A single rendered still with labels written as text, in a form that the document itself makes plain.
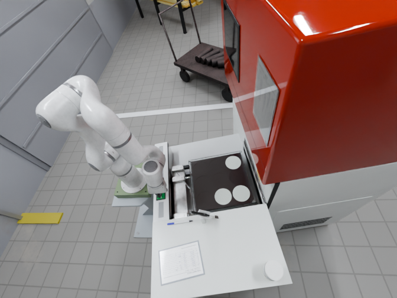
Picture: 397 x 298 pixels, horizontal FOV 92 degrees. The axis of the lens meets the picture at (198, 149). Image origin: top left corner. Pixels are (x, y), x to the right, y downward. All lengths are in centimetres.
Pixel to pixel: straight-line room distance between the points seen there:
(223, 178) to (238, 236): 36
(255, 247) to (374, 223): 154
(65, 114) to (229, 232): 87
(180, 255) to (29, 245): 220
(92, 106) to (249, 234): 87
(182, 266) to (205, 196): 39
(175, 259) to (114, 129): 69
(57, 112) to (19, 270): 237
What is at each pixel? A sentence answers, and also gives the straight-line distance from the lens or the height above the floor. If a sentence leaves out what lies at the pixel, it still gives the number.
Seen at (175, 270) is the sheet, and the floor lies 97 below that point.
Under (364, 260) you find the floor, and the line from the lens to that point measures 227.
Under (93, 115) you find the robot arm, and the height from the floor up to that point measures 162.
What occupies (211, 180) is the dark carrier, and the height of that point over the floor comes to 90.
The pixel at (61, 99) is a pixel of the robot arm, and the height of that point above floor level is 165.
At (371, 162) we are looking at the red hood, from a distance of 100.
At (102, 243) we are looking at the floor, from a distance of 244.
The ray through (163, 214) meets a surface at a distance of 115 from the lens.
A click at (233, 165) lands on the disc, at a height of 90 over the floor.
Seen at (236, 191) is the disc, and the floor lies 90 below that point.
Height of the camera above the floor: 200
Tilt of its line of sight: 54 degrees down
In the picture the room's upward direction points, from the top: 16 degrees counter-clockwise
